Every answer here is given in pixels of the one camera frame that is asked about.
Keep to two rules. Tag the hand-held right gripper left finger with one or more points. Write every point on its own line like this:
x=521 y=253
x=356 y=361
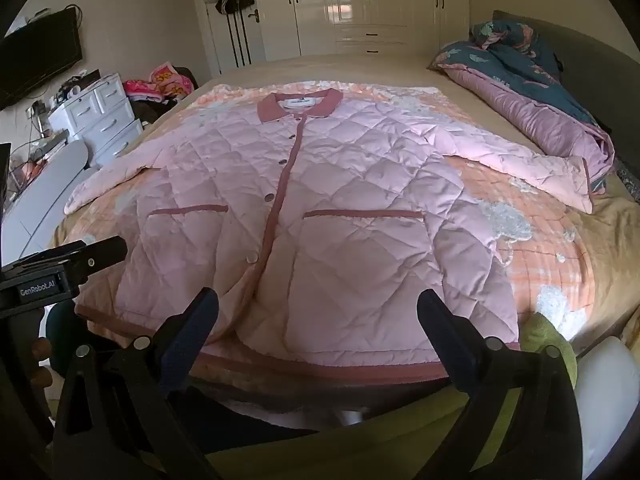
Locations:
x=199 y=312

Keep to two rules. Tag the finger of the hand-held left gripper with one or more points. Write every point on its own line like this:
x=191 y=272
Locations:
x=55 y=256
x=97 y=257

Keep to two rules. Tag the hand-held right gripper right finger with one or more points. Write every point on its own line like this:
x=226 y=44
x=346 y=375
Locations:
x=436 y=312

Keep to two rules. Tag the pink quilted jacket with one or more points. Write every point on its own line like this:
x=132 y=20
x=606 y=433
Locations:
x=325 y=200

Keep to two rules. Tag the dark clothes pile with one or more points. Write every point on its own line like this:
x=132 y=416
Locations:
x=152 y=109

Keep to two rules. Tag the pink clothes pile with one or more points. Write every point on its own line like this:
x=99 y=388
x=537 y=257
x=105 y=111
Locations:
x=167 y=81

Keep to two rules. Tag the person's left hand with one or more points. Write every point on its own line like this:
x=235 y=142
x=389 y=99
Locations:
x=40 y=349

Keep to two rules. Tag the white oval table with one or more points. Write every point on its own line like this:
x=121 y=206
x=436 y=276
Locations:
x=45 y=190

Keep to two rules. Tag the orange floral blanket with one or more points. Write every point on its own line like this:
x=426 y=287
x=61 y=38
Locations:
x=530 y=230

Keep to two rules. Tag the white drawer chest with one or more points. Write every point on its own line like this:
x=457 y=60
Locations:
x=102 y=117

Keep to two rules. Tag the green cloth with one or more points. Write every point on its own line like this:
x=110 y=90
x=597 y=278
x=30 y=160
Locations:
x=400 y=452

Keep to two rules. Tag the black television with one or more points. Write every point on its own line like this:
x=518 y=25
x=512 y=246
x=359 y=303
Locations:
x=40 y=55

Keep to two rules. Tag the blue floral quilt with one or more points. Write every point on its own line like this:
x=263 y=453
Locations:
x=525 y=90

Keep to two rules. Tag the white door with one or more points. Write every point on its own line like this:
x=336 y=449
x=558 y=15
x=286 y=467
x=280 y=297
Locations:
x=232 y=45

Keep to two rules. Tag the grey headboard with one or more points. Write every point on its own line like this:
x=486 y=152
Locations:
x=595 y=75

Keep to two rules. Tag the white wardrobe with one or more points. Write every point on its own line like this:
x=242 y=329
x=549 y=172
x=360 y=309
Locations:
x=370 y=5

